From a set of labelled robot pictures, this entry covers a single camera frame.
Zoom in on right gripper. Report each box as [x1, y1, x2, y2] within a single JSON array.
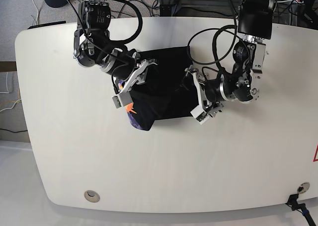
[[100, 48, 158, 94]]

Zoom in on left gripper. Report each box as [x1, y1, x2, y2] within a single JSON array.
[[185, 65, 235, 118]]

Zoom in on black T-shirt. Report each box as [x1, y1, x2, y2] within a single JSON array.
[[126, 47, 198, 131]]

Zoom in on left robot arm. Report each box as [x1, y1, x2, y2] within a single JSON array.
[[186, 0, 276, 124]]

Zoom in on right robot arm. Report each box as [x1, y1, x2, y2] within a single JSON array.
[[74, 0, 157, 93]]

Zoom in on red warning triangle sticker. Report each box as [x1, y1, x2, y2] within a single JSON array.
[[313, 145, 318, 162]]

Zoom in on silver table grommet left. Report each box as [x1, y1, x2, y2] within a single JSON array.
[[84, 190, 100, 203]]

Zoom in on silver table grommet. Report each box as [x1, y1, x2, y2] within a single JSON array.
[[84, 190, 100, 203], [297, 182, 310, 194]]

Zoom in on silver table grommet right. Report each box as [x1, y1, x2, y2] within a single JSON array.
[[297, 182, 310, 194]]

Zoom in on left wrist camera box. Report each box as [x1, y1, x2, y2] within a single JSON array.
[[190, 105, 210, 125]]

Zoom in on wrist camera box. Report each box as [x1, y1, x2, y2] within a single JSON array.
[[112, 92, 133, 108], [190, 105, 210, 125]]

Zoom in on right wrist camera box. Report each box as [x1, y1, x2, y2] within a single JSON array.
[[112, 92, 133, 108]]

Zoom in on aluminium frame post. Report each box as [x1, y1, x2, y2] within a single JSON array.
[[158, 0, 179, 17]]

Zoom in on white cable on floor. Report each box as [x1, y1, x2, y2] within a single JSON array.
[[0, 71, 13, 94]]

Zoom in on black clamp with cable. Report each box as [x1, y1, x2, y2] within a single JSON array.
[[286, 194, 316, 226]]

